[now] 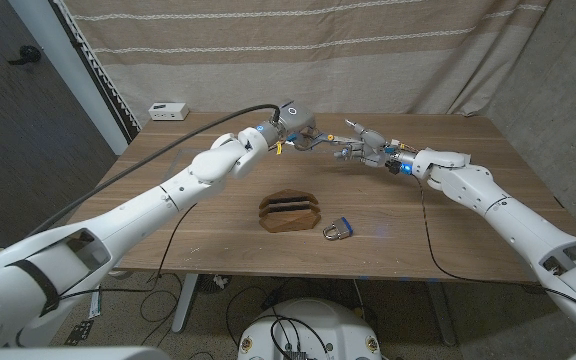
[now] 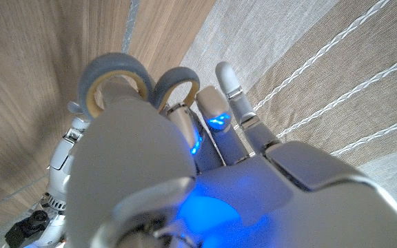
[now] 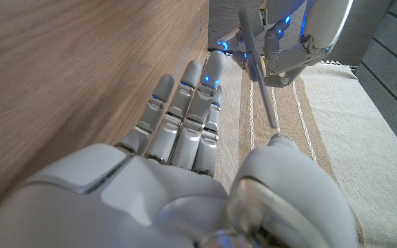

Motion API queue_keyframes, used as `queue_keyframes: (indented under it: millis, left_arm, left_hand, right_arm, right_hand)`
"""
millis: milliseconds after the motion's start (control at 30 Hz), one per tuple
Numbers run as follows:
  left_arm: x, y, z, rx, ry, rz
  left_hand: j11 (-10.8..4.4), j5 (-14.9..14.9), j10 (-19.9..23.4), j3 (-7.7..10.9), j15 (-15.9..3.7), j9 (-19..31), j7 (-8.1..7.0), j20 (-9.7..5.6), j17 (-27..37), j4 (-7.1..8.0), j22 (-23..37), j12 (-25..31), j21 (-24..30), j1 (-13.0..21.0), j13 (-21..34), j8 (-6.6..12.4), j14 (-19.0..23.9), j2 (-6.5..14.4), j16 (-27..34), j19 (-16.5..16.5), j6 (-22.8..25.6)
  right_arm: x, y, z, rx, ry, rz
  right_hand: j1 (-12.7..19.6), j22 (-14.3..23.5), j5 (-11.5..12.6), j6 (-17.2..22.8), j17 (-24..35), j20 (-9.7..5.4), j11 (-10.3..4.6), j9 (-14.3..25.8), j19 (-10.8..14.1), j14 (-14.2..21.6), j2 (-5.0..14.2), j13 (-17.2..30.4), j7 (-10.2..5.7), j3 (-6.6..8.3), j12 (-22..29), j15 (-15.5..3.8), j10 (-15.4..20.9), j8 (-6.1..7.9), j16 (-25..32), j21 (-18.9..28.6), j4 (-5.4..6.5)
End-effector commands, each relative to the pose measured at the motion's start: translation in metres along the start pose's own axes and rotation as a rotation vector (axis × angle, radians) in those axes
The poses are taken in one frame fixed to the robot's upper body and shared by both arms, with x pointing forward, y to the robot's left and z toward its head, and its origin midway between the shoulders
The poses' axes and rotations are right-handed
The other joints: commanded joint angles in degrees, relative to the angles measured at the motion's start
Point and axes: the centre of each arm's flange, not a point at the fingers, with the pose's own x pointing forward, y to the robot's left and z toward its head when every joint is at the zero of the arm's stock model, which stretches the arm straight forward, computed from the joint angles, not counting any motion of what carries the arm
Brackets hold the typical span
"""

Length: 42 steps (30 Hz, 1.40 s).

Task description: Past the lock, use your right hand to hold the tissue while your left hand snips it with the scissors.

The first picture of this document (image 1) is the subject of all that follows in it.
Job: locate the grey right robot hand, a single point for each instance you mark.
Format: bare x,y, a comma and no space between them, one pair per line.
378,150

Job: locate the beige striped backdrop curtain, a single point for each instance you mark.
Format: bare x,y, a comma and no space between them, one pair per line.
393,65

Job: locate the white table leg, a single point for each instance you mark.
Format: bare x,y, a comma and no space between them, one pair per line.
185,305
442,312

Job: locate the silver padlock with blue base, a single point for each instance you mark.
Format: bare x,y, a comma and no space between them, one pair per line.
340,229

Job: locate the brown wooden scissors holder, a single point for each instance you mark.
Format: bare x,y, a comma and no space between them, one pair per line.
285,217

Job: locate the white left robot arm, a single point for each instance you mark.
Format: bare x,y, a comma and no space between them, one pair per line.
143,210

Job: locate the white strip on floor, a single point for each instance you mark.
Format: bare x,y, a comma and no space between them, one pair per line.
95,302

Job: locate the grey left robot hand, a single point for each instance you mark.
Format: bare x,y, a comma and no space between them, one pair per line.
298,117

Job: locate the black perforated floor bracket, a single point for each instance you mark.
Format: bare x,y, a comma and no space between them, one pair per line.
79,333

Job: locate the white robot chest cover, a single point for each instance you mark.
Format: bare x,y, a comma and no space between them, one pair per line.
68,354

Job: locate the dark grey door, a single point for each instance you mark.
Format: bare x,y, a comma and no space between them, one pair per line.
18,125

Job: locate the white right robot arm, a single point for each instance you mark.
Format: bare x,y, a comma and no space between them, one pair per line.
508,210

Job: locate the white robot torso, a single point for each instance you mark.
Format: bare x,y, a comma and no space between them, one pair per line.
313,325

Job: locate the white power strip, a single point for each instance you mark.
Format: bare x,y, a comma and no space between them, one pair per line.
168,111

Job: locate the black backdrop frame pole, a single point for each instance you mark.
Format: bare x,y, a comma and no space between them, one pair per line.
97,75

